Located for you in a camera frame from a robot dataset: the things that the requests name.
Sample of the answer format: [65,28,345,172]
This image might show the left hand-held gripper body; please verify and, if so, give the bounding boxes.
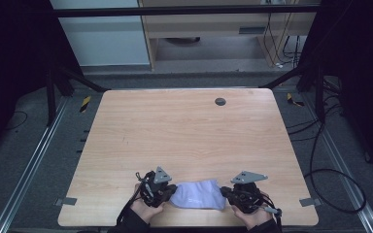
[135,166,173,209]

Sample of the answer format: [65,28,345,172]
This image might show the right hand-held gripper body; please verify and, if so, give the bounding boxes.
[229,170,269,215]

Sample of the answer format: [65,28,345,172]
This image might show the pale lilac cloth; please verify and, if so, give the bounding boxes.
[169,179,227,211]

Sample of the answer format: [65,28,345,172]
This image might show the person's right hand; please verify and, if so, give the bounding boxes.
[231,190,273,230]

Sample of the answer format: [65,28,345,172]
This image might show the person's left hand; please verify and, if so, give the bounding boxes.
[129,183,165,224]

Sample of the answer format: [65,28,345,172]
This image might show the yellow black striped tape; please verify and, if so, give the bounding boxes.
[79,95,92,114]
[286,92,305,108]

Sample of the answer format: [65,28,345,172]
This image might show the black upright stand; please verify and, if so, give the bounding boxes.
[46,68,58,127]
[315,65,325,123]

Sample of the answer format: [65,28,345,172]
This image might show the white cabinet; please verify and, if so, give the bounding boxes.
[49,0,152,68]

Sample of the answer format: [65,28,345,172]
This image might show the light wooden desk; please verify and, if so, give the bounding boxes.
[137,0,322,70]

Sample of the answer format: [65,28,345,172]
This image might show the black curtain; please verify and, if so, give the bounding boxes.
[0,0,83,159]
[299,0,373,181]

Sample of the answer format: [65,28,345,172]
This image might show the black cable with grey plug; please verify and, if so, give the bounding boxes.
[257,197,284,231]

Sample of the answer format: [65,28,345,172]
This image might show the grey metal table bracket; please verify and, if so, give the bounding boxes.
[53,196,78,207]
[299,197,322,208]

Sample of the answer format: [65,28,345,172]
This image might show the aluminium floor rail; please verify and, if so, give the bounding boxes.
[0,96,70,233]
[300,92,373,233]

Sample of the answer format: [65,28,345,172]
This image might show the black looped floor cable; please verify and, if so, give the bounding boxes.
[303,120,367,216]

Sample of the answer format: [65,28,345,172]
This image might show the black diagonal frame strut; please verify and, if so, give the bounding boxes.
[258,63,309,90]
[57,65,110,94]

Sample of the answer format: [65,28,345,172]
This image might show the thin black floor cable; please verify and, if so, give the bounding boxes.
[4,110,29,132]

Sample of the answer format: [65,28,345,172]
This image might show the hanging black desk cables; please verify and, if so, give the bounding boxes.
[262,12,303,70]

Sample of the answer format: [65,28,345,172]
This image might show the black horizontal frame bar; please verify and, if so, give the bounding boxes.
[50,4,322,18]

